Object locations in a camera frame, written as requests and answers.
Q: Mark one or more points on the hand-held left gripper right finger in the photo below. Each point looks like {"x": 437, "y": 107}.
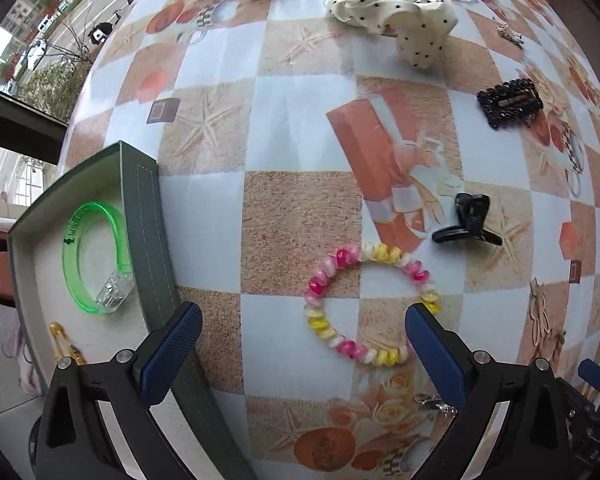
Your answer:
{"x": 435, "y": 355}

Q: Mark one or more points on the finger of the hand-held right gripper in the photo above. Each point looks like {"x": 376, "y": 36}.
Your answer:
{"x": 599, "y": 374}

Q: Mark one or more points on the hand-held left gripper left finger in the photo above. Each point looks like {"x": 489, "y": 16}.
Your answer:
{"x": 172, "y": 355}

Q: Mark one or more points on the small silver clip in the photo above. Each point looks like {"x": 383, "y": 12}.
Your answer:
{"x": 432, "y": 402}

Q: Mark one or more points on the dark green jewelry tray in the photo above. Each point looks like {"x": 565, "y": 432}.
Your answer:
{"x": 145, "y": 240}

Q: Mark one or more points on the black claw hair clip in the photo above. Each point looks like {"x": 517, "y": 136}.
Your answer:
{"x": 467, "y": 210}

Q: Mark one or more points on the black beaded snap clip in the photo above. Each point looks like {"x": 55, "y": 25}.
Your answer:
{"x": 510, "y": 102}

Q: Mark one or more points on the white polka dot scrunchie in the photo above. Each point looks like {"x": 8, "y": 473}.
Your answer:
{"x": 420, "y": 20}

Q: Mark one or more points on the pink cloth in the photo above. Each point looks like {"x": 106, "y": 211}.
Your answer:
{"x": 10, "y": 340}

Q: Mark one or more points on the printed checkered tablecloth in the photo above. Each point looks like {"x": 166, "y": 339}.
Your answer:
{"x": 290, "y": 125}

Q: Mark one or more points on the silver hair pin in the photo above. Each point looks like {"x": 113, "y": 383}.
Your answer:
{"x": 510, "y": 35}

